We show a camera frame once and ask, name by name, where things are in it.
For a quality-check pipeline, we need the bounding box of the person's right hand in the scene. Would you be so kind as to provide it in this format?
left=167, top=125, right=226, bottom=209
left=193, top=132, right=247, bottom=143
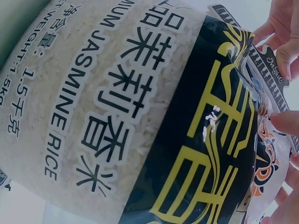
left=268, top=112, right=299, bottom=224

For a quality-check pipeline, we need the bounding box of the clear jasmine rice bag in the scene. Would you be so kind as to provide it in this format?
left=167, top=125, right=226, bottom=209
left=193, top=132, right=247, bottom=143
left=0, top=0, right=299, bottom=224

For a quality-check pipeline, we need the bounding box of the person's left hand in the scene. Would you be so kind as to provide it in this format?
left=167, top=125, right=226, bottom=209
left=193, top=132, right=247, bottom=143
left=253, top=0, right=299, bottom=80

